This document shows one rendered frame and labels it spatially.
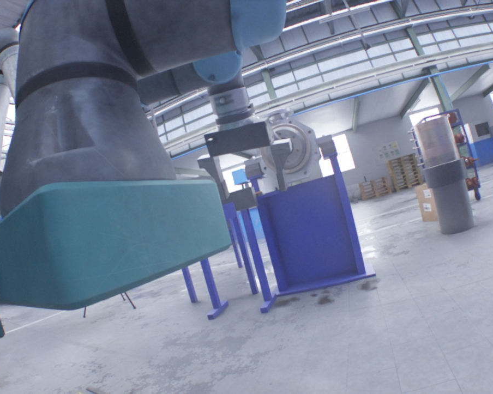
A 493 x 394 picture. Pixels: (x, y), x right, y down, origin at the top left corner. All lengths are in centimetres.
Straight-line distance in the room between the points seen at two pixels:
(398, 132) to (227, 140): 1375
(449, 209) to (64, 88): 286
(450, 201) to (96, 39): 283
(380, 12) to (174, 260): 1044
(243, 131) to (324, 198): 181
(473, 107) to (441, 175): 1313
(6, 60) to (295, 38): 954
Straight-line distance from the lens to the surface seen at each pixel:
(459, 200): 289
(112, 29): 24
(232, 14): 23
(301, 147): 208
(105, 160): 18
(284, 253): 241
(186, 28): 23
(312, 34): 1001
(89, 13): 25
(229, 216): 206
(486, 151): 1392
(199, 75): 45
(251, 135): 56
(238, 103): 56
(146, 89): 47
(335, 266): 240
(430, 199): 377
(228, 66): 43
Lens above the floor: 68
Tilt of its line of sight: 4 degrees up
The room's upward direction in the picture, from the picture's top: 15 degrees counter-clockwise
